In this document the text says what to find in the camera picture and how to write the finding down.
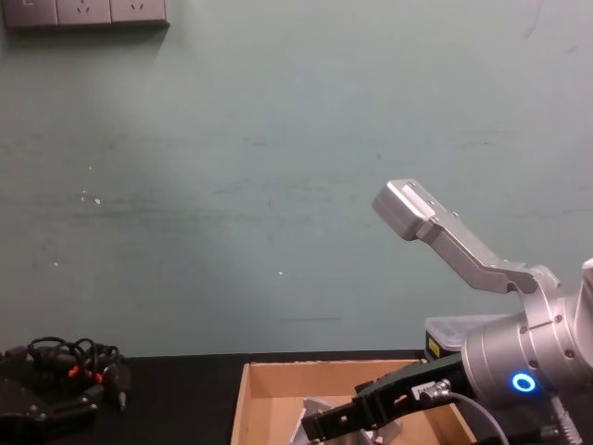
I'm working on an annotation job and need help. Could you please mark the black corded tool orange parts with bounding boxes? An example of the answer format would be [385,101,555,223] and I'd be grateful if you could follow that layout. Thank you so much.
[0,335,133,414]

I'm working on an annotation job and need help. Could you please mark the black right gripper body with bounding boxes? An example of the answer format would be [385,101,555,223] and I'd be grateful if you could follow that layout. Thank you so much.
[351,353,474,426]

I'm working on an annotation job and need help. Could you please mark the silver metal piece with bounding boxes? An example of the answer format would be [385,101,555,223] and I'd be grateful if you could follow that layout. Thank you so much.
[288,395,402,445]

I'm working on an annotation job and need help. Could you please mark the grey wall socket panel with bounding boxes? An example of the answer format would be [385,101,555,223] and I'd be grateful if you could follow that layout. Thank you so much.
[1,0,170,31]

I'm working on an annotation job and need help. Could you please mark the thin grey gripper cable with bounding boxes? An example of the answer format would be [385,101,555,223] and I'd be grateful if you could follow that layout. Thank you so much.
[415,378,511,445]

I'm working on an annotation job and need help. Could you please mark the black table cloth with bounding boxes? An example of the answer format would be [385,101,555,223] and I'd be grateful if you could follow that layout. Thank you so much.
[0,348,593,445]

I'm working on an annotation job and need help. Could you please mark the shallow brown cardboard tray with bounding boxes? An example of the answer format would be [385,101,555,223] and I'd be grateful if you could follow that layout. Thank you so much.
[230,359,478,445]

